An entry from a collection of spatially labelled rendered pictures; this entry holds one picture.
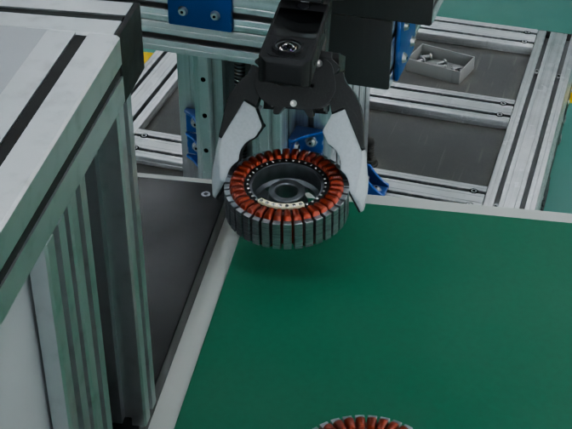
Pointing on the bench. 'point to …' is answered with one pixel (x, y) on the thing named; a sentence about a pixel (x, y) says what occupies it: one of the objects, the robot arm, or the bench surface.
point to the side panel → (43, 348)
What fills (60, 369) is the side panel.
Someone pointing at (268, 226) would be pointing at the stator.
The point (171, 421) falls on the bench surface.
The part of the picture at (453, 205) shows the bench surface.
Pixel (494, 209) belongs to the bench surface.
